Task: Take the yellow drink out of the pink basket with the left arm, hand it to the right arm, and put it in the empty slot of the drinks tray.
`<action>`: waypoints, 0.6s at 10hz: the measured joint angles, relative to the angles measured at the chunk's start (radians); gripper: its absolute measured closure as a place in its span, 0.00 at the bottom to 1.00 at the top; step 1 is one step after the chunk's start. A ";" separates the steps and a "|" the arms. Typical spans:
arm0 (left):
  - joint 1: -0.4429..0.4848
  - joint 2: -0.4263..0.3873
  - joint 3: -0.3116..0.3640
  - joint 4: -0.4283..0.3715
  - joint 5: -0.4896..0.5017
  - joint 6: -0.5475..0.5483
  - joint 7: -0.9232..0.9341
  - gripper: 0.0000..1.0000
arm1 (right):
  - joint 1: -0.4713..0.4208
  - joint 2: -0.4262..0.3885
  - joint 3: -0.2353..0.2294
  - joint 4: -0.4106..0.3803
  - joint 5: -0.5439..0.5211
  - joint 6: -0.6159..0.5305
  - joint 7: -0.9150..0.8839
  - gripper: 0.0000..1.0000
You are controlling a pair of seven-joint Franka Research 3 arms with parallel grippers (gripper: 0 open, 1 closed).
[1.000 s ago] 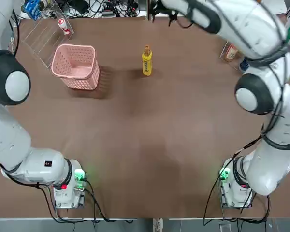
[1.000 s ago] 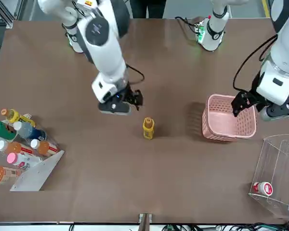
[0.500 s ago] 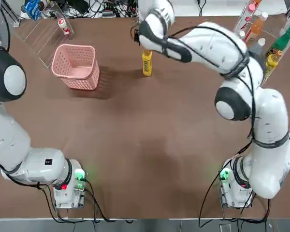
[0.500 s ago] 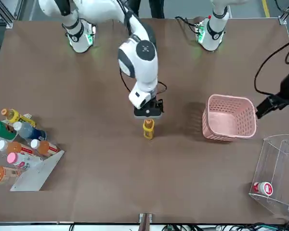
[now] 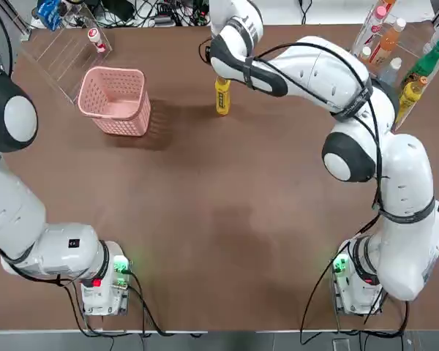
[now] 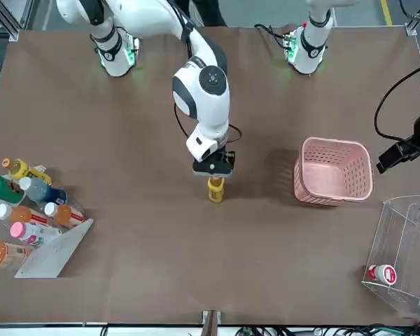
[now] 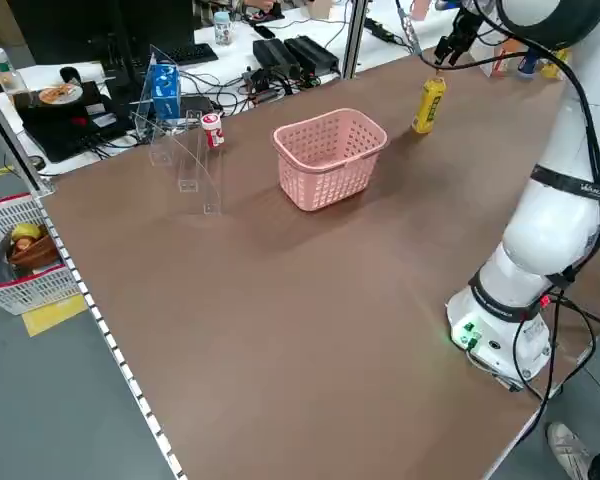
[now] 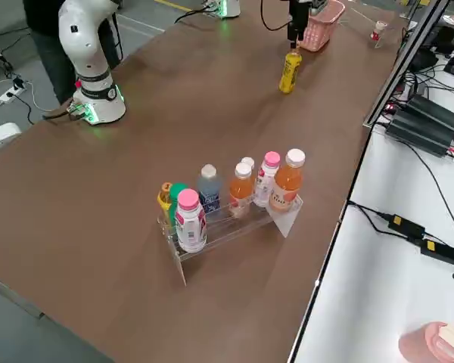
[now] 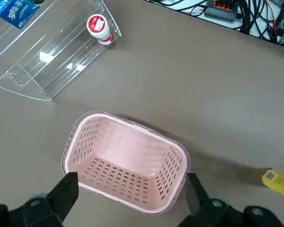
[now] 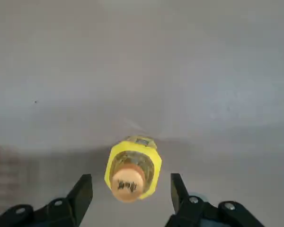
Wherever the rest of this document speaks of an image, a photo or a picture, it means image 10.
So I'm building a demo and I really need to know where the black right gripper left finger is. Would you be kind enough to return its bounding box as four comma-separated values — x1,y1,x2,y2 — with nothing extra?
0,174,93,227

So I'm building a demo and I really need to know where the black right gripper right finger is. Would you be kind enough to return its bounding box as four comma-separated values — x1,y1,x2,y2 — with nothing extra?
164,173,266,227

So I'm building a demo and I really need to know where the large yellow drink bottle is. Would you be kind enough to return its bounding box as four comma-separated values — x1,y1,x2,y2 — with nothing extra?
105,135,162,203

